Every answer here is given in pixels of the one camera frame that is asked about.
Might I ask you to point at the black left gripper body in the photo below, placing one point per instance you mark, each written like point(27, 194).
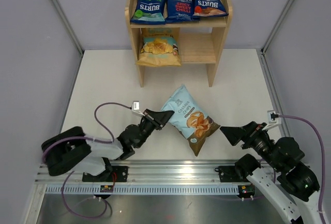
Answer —
point(147, 127)

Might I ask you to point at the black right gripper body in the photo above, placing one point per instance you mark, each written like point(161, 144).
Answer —
point(257, 139)

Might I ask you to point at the light blue cassava chips bag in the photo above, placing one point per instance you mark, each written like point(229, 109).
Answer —
point(191, 121)

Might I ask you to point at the tan kettle chips bag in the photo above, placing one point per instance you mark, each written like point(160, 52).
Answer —
point(159, 47)

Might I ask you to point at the blue spicy chilli bag front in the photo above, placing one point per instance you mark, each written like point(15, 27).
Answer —
point(180, 11)

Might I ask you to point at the blue spicy chilli bag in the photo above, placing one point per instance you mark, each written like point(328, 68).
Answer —
point(209, 8)
point(180, 11)

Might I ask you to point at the blue sea salt vinegar bag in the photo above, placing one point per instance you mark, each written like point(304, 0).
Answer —
point(149, 12)

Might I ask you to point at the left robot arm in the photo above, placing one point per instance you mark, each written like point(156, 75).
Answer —
point(73, 150)

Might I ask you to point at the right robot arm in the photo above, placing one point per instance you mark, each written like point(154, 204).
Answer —
point(297, 198)

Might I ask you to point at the wooden two-tier shelf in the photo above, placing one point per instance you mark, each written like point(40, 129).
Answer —
point(199, 42)

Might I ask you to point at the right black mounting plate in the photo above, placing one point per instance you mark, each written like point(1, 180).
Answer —
point(234, 174)

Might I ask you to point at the black mounting plate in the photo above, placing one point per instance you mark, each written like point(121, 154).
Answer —
point(234, 174)
point(117, 174)

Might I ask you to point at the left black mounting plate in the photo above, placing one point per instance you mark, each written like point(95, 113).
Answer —
point(117, 174)

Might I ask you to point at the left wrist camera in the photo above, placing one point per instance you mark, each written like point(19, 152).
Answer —
point(135, 107)

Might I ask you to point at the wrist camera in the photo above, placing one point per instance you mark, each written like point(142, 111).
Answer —
point(135, 107)
point(273, 120)

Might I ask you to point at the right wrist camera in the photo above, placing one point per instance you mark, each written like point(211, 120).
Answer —
point(273, 120)

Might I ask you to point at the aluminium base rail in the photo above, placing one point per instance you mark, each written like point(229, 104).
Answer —
point(168, 172)

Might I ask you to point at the white slotted cable duct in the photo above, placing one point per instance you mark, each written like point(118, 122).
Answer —
point(144, 189)

